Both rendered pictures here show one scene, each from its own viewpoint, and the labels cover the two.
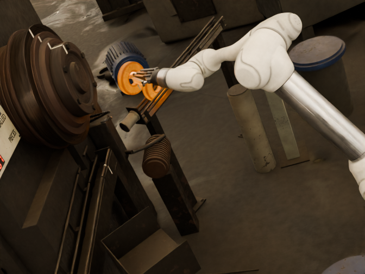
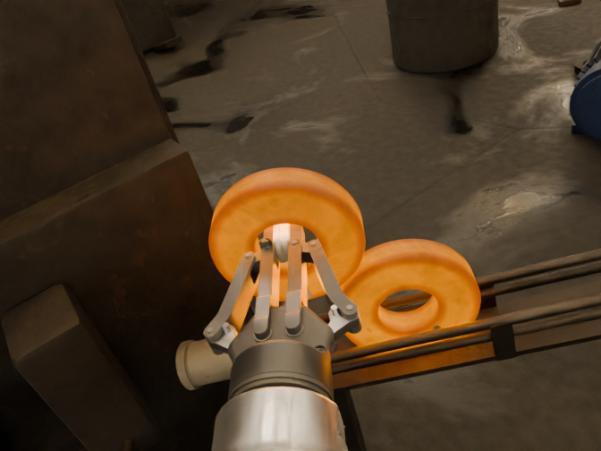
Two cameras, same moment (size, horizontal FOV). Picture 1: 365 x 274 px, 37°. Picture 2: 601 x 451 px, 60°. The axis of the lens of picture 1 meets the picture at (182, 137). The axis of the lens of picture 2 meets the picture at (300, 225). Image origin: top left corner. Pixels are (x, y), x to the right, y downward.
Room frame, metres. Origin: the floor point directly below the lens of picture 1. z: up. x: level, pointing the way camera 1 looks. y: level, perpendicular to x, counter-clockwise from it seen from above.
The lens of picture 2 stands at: (2.11, -0.23, 1.15)
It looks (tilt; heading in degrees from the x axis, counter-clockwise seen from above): 36 degrees down; 49
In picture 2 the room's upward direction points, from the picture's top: 16 degrees counter-clockwise
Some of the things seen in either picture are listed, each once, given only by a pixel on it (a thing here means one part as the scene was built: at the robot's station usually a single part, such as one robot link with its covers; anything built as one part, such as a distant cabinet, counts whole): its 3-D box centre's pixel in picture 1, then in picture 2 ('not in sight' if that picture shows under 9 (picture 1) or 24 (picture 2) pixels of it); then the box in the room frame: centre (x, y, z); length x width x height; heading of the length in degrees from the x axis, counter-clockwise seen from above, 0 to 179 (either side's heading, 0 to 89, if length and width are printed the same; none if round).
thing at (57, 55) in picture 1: (75, 79); not in sight; (1.91, 0.27, 1.11); 0.28 x 0.06 x 0.28; 165
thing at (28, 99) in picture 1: (52, 86); not in sight; (1.94, 0.37, 1.11); 0.47 x 0.06 x 0.47; 165
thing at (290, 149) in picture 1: (278, 109); not in sight; (2.40, -0.52, 0.31); 0.24 x 0.16 x 0.62; 165
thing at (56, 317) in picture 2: (107, 141); (87, 380); (2.17, 0.32, 0.68); 0.11 x 0.08 x 0.24; 75
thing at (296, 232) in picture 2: not in sight; (306, 241); (2.36, 0.07, 0.85); 0.05 x 0.03 x 0.01; 40
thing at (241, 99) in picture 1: (252, 129); not in sight; (2.40, -0.36, 0.26); 0.12 x 0.12 x 0.52
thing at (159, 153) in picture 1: (171, 186); not in sight; (2.22, 0.15, 0.27); 0.22 x 0.13 x 0.53; 165
